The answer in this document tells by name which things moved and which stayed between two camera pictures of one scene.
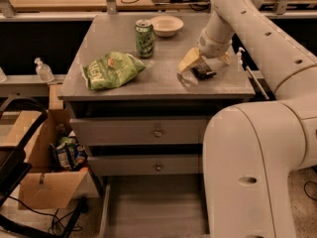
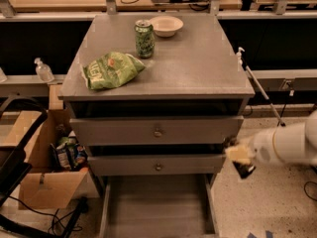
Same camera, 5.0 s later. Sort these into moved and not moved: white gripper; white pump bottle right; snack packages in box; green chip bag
Moved: white gripper
Not moved: white pump bottle right; green chip bag; snack packages in box
